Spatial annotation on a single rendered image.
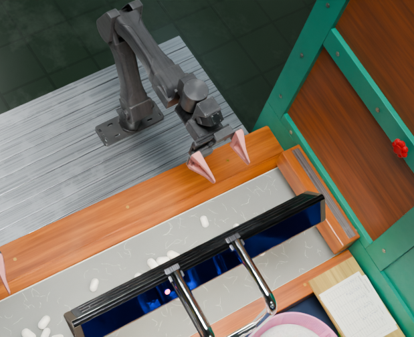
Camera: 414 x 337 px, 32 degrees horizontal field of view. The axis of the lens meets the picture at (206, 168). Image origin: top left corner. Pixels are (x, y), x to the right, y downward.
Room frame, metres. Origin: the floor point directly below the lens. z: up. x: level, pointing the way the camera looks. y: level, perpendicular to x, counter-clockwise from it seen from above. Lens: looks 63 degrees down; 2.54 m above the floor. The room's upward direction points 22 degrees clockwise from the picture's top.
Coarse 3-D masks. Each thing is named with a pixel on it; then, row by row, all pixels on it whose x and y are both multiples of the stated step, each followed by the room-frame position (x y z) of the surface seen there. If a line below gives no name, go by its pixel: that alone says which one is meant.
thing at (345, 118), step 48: (336, 0) 1.11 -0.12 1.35; (384, 0) 1.06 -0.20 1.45; (336, 48) 1.07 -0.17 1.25; (384, 48) 1.02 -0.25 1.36; (288, 96) 1.10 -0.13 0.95; (336, 96) 1.04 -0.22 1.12; (384, 96) 0.98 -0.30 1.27; (336, 144) 1.00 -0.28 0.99; (384, 144) 0.94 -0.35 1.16; (336, 192) 0.93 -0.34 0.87; (384, 192) 0.89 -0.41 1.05; (384, 240) 0.82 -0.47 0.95
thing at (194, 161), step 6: (198, 150) 0.79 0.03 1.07; (204, 150) 0.80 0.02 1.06; (210, 150) 0.81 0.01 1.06; (192, 156) 0.75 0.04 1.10; (198, 156) 0.75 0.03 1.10; (204, 156) 0.79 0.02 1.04; (192, 162) 0.76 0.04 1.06; (198, 162) 0.74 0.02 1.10; (204, 162) 0.75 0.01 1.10; (192, 168) 0.75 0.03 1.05; (198, 168) 0.75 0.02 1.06; (204, 168) 0.74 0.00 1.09; (204, 174) 0.74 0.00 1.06; (210, 174) 0.73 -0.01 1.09; (210, 180) 0.73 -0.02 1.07
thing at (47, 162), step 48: (48, 96) 0.98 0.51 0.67; (96, 96) 1.04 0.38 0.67; (0, 144) 0.78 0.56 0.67; (48, 144) 0.84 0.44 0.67; (96, 144) 0.89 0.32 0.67; (144, 144) 0.95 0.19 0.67; (0, 192) 0.65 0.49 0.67; (48, 192) 0.70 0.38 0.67; (96, 192) 0.76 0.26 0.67; (0, 240) 0.53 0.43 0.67
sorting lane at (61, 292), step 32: (256, 192) 0.91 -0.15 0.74; (288, 192) 0.95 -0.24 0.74; (160, 224) 0.71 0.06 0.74; (192, 224) 0.75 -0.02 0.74; (224, 224) 0.79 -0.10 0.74; (96, 256) 0.57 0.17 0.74; (128, 256) 0.60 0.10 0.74; (160, 256) 0.63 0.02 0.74; (288, 256) 0.77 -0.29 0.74; (320, 256) 0.81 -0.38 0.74; (32, 288) 0.43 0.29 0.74; (64, 288) 0.46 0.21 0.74; (224, 288) 0.62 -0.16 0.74; (256, 288) 0.65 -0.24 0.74; (0, 320) 0.33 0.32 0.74; (32, 320) 0.35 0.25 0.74; (64, 320) 0.38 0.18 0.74; (160, 320) 0.48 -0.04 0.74
